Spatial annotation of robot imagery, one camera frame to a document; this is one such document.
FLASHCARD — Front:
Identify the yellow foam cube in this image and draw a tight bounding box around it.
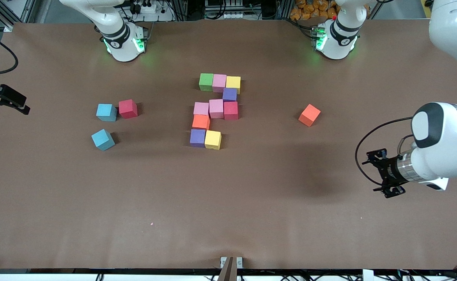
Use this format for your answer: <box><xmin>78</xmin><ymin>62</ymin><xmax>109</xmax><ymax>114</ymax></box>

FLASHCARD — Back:
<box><xmin>205</xmin><ymin>130</ymin><xmax>222</xmax><ymax>150</ymax></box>
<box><xmin>226</xmin><ymin>76</ymin><xmax>241</xmax><ymax>94</ymax></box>

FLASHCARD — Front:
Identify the green foam cube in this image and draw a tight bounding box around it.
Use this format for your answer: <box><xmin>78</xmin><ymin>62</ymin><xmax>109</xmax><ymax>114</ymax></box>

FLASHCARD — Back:
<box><xmin>199</xmin><ymin>73</ymin><xmax>214</xmax><ymax>92</ymax></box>

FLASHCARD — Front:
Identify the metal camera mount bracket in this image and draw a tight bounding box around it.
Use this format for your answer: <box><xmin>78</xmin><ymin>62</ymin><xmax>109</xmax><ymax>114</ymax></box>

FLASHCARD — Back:
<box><xmin>218</xmin><ymin>256</ymin><xmax>243</xmax><ymax>281</ymax></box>

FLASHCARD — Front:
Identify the red foam cube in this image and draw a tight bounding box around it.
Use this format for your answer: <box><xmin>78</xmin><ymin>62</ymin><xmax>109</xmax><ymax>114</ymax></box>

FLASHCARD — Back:
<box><xmin>224</xmin><ymin>101</ymin><xmax>239</xmax><ymax>121</ymax></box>
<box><xmin>119</xmin><ymin>99</ymin><xmax>138</xmax><ymax>119</ymax></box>

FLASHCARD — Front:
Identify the aluminium frame profile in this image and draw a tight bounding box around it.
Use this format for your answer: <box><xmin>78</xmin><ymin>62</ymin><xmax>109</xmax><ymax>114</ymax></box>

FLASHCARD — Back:
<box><xmin>0</xmin><ymin>0</ymin><xmax>38</xmax><ymax>32</ymax></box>

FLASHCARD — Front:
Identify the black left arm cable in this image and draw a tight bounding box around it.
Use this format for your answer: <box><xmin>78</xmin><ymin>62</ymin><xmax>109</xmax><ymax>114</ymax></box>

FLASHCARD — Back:
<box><xmin>355</xmin><ymin>117</ymin><xmax>415</xmax><ymax>186</ymax></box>

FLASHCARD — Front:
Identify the blue foam cube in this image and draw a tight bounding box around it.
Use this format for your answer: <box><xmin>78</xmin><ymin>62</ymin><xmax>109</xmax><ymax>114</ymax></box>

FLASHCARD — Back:
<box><xmin>96</xmin><ymin>103</ymin><xmax>118</xmax><ymax>122</ymax></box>
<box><xmin>91</xmin><ymin>129</ymin><xmax>116</xmax><ymax>151</ymax></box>

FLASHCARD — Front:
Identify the white electronics box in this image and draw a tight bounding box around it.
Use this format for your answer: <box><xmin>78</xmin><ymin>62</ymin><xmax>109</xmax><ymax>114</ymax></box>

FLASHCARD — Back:
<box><xmin>204</xmin><ymin>0</ymin><xmax>252</xmax><ymax>20</ymax></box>

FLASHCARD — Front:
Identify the orange foam cube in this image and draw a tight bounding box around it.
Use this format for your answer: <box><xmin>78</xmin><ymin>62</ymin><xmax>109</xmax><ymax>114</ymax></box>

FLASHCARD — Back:
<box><xmin>192</xmin><ymin>114</ymin><xmax>211</xmax><ymax>131</ymax></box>
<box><xmin>298</xmin><ymin>103</ymin><xmax>321</xmax><ymax>127</ymax></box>

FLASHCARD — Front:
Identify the white power strip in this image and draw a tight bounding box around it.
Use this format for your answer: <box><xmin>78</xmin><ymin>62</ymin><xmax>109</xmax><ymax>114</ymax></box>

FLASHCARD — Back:
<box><xmin>129</xmin><ymin>0</ymin><xmax>174</xmax><ymax>22</ymax></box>

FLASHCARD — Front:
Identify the bag of oranges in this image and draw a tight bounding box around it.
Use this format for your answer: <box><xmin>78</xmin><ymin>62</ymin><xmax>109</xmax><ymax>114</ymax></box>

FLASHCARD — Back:
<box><xmin>290</xmin><ymin>0</ymin><xmax>340</xmax><ymax>21</ymax></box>

